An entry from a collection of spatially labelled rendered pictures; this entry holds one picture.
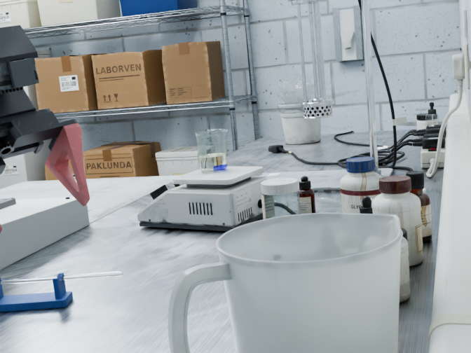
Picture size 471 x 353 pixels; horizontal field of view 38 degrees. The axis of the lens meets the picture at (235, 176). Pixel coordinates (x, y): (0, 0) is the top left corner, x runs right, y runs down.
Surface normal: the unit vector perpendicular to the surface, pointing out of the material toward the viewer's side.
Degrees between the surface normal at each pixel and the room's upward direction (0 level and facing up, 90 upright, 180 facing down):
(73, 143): 74
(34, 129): 53
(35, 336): 0
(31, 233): 90
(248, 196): 90
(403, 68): 90
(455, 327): 0
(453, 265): 0
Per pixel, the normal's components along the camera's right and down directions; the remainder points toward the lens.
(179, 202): -0.50, 0.19
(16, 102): 0.48, -0.54
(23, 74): 0.71, 0.04
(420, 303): -0.09, -0.98
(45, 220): 0.95, -0.04
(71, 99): -0.27, 0.18
